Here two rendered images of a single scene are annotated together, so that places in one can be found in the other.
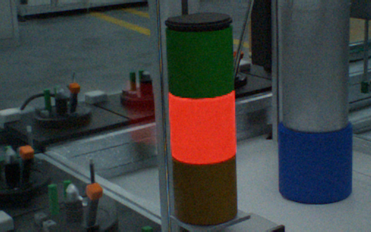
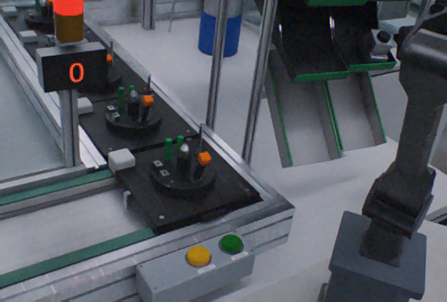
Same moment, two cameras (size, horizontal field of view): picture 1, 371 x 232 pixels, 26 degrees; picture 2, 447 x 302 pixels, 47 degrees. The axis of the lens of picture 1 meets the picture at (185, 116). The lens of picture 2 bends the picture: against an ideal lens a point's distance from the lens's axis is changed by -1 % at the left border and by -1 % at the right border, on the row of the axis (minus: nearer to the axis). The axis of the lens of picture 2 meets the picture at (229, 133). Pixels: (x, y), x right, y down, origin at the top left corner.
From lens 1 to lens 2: 43 cm
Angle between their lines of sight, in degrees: 15
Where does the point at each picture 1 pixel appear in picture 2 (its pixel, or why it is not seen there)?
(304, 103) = not seen: outside the picture
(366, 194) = (243, 55)
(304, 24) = not seen: outside the picture
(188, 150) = (57, 8)
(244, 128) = (195, 9)
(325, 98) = not seen: outside the picture
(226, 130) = (75, 1)
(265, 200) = (188, 50)
